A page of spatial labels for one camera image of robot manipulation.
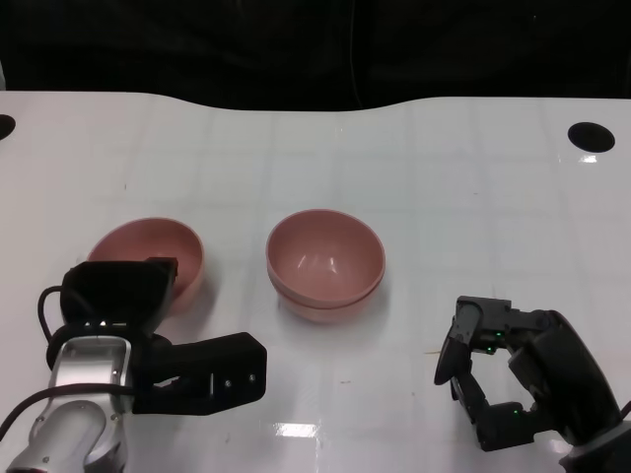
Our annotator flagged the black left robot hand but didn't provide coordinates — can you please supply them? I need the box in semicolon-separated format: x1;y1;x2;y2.
61;255;179;341

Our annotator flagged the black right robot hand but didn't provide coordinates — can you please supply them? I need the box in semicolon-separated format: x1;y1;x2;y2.
433;295;623;452

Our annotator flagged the pink plastic bowl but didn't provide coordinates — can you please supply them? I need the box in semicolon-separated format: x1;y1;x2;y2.
269;276;384;325
265;209;386;303
87;216;205;312

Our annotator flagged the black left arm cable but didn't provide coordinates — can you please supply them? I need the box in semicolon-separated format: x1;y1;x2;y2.
0;287;135;444

